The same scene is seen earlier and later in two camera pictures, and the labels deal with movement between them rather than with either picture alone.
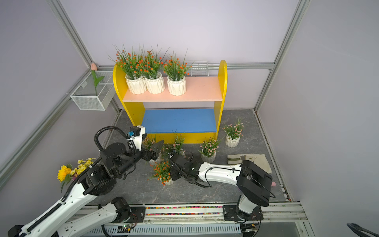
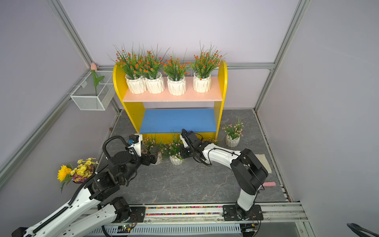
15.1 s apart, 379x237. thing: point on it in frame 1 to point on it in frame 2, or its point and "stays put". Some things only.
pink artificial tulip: (94, 68) stays put
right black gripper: (172, 175) to (183, 155)
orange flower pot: (175, 70) stays put
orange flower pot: (162, 172) to (203, 64)
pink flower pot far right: (233, 133) stays put
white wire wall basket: (85, 97) stays put
